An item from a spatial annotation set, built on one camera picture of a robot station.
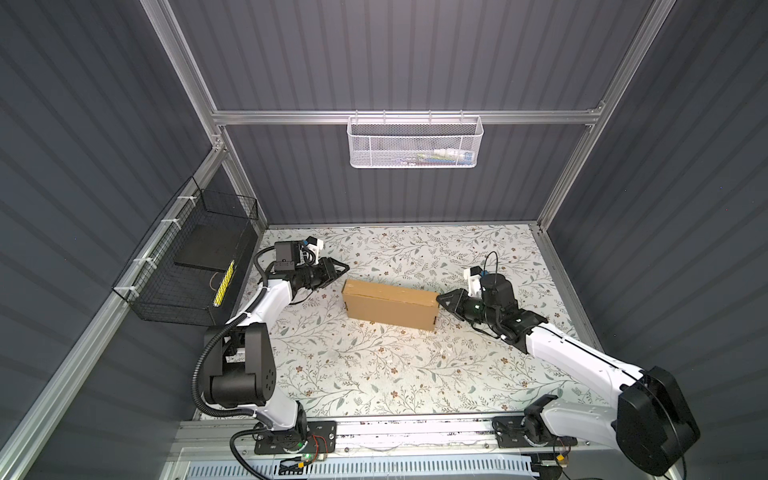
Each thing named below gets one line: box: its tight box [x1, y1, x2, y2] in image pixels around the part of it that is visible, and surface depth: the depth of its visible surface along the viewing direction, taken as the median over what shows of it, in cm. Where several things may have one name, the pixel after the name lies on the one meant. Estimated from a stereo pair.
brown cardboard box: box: [341, 279, 440, 331], surface depth 84 cm
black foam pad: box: [173, 223, 247, 272], surface depth 77 cm
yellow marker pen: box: [213, 260, 235, 308], surface depth 72 cm
